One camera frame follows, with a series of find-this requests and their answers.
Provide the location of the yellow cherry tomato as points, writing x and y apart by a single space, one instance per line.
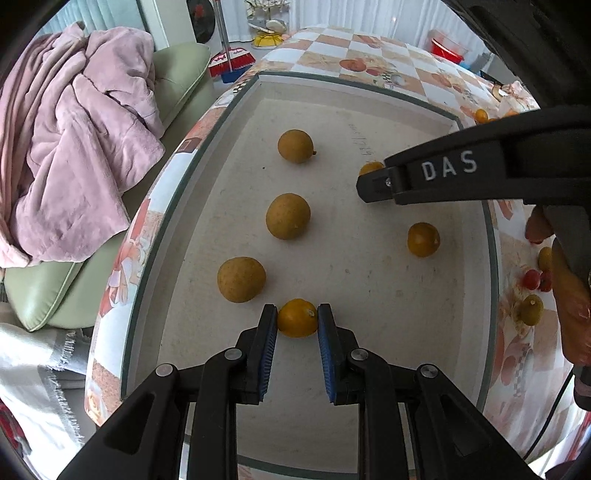
423 239
545 258
481 115
298 319
371 167

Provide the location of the red bucket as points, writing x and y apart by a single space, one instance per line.
449 51

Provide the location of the clear plastic basin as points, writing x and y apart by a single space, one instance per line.
443 36

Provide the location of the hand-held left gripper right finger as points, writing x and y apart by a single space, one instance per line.
325 350

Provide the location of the brown longan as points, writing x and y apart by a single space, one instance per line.
296 146
288 216
241 279

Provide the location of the white washing machine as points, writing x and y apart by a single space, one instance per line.
201 18

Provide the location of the red cherry tomato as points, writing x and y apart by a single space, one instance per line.
546 282
532 278

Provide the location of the yellow bowl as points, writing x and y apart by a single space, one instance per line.
267 40

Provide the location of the small fruits at right edge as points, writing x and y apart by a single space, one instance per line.
531 310

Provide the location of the grey fringed blanket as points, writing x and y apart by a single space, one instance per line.
37 383

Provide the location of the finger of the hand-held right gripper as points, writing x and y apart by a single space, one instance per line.
376 187

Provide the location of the green sofa cushion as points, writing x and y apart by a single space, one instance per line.
55 288
182 69

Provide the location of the person's right hand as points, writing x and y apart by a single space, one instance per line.
572 314

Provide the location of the white tray with green rim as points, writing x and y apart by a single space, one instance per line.
378 323

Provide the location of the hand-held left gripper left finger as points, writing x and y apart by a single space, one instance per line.
267 350

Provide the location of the pink blanket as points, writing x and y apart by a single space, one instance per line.
69 138

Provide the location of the red and blue broom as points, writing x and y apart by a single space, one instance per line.
228 59

